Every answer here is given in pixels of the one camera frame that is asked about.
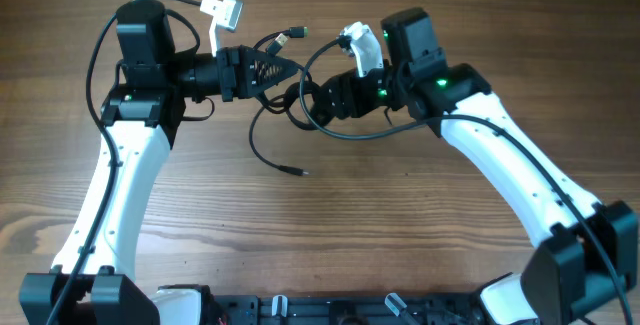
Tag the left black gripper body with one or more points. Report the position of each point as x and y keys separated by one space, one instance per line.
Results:
x=229 y=72

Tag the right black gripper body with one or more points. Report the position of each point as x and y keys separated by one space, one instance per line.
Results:
x=365 y=92

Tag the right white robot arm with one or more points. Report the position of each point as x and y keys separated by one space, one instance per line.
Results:
x=585 y=251

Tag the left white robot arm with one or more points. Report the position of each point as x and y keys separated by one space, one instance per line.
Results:
x=91 y=279

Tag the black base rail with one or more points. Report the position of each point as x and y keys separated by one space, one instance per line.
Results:
x=433 y=309

